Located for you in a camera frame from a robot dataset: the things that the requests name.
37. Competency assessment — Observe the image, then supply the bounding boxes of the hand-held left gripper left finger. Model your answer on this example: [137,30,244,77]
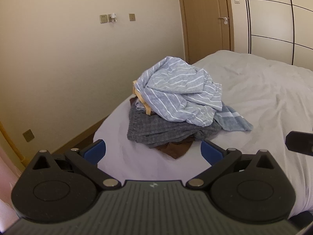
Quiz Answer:
[31,139,120,190]

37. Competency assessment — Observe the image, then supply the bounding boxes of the bed with white duvet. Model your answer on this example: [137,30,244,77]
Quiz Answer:
[93,50,313,216]

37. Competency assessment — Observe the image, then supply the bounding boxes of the blue cloth with pale band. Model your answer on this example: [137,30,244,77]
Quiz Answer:
[214,103,254,133]

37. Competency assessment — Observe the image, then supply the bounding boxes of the yellow pipe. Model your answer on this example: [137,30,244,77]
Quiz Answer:
[0,121,26,168]

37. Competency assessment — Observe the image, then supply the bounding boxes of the blue white striped shirt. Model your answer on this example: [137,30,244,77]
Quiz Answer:
[132,56,223,128]

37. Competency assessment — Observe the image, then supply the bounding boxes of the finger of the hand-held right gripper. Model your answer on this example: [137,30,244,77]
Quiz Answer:
[286,131,313,157]

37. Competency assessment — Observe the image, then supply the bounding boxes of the grey checked garment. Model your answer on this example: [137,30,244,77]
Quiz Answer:
[127,106,222,148]

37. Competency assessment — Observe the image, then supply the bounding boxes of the brown garment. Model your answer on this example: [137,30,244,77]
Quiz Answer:
[129,97,193,159]

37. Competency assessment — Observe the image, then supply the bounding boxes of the brown wooden door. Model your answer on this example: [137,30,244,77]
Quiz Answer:
[176,0,235,64]

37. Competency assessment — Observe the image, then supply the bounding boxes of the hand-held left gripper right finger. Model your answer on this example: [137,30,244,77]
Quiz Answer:
[186,140,280,189]

